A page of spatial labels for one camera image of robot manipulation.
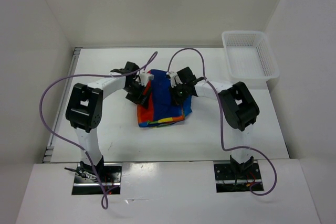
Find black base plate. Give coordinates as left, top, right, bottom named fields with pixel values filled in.
left=213, top=161, right=264, bottom=193
left=67, top=163, right=122, bottom=196

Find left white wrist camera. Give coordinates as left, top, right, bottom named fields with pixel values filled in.
left=138, top=71, right=154, bottom=87

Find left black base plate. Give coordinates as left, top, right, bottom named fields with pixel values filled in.
left=67, top=163, right=122, bottom=196

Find aluminium table edge rail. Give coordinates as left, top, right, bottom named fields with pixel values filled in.
left=42, top=47, right=82, bottom=164

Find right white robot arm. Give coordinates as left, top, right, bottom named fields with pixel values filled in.
left=166, top=67, right=260, bottom=178

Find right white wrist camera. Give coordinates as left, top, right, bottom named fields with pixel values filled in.
left=166, top=71, right=183, bottom=88

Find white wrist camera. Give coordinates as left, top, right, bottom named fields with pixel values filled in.
left=138, top=71, right=154, bottom=87
left=166, top=71, right=183, bottom=88

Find rainbow striped shorts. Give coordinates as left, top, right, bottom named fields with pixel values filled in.
left=137, top=69, right=192, bottom=128

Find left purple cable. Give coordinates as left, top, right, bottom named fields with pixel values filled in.
left=39, top=51, right=159, bottom=210

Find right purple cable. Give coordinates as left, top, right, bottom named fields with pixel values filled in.
left=167, top=48, right=278, bottom=196

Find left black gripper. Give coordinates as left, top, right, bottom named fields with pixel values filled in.
left=123, top=80, right=152, bottom=109

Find purple cable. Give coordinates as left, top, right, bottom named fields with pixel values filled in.
left=167, top=48, right=278, bottom=196
left=39, top=51, right=159, bottom=210

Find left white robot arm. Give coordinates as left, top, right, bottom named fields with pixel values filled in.
left=66, top=61, right=154, bottom=182

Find white plastic basket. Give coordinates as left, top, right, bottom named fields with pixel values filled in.
left=222, top=30, right=279, bottom=81

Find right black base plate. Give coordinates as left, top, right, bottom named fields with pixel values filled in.
left=213, top=161, right=264, bottom=193

